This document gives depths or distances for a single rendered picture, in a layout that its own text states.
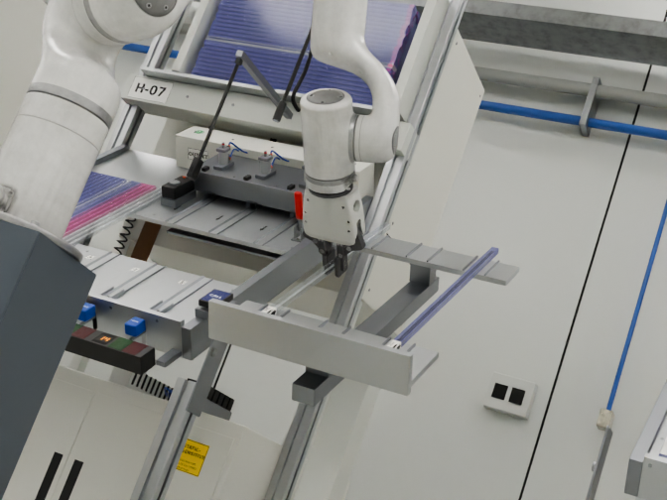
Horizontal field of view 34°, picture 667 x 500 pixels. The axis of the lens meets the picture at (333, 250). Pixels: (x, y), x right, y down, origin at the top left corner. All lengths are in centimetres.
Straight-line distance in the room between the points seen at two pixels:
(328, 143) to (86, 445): 89
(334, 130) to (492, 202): 226
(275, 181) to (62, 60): 96
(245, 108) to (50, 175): 121
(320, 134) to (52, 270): 53
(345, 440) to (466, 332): 205
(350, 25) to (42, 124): 56
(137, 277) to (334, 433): 53
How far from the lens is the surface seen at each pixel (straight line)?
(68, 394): 235
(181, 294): 202
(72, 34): 159
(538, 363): 373
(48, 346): 148
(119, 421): 227
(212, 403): 232
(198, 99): 269
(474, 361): 378
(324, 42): 178
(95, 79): 150
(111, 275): 211
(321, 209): 183
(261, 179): 239
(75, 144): 148
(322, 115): 173
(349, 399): 181
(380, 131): 173
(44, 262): 141
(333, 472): 179
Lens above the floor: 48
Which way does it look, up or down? 14 degrees up
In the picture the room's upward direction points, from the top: 20 degrees clockwise
